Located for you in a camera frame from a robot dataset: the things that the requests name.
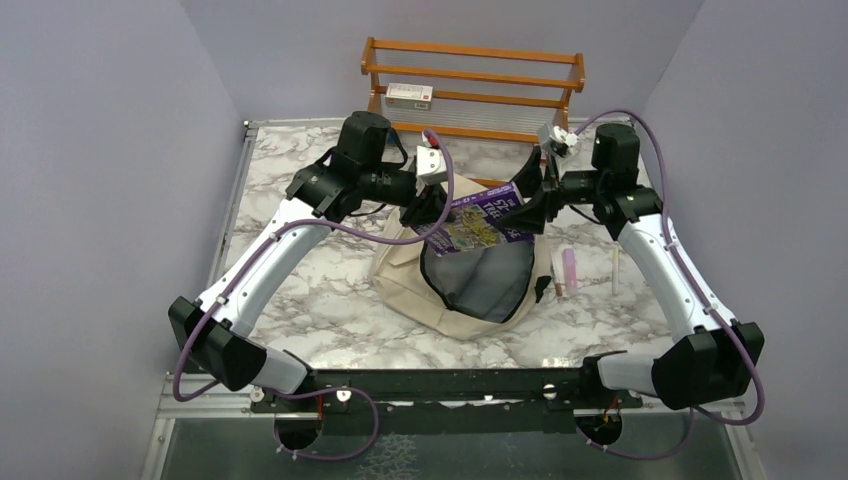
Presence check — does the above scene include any orange wooden shelf rack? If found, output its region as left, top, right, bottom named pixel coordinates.
left=360, top=37, right=586, bottom=145

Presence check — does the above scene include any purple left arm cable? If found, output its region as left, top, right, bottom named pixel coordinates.
left=172, top=129, right=456, bottom=463

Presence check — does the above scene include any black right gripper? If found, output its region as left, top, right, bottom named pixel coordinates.
left=492, top=147, right=606, bottom=235

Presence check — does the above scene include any pink highlighter pen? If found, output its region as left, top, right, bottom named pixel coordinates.
left=562, top=247, right=578, bottom=296

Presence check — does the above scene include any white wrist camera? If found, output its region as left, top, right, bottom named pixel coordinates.
left=415, top=145, right=448, bottom=186
left=537, top=123, right=579, bottom=159

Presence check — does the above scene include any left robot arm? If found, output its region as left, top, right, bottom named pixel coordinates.
left=168, top=111, right=455, bottom=411

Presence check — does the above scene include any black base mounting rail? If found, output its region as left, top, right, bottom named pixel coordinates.
left=250, top=366, right=642, bottom=436

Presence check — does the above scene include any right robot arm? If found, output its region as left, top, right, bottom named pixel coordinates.
left=499, top=123, right=765, bottom=410

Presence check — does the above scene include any cream canvas backpack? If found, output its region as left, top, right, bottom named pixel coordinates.
left=369, top=172, right=554, bottom=342

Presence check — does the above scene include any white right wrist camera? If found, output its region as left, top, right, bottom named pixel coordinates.
left=537, top=123, right=579, bottom=159

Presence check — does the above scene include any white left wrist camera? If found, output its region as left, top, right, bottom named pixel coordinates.
left=415, top=145, right=448, bottom=186

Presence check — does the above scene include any yellow highlighter pen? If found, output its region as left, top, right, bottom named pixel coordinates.
left=611, top=247, right=620, bottom=296

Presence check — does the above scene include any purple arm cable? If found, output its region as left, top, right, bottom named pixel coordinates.
left=572, top=109, right=766, bottom=462
left=172, top=129, right=456, bottom=463

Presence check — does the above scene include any purple Griffiths Denton book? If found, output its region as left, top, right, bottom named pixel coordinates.
left=424, top=175, right=535, bottom=257

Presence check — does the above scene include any white pen brown cap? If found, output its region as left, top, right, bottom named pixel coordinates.
left=550, top=247, right=565, bottom=297

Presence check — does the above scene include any grey green small box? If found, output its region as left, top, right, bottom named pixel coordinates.
left=384, top=83, right=433, bottom=111

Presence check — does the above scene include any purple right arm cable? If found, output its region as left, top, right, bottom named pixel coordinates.
left=572, top=109, right=766, bottom=462

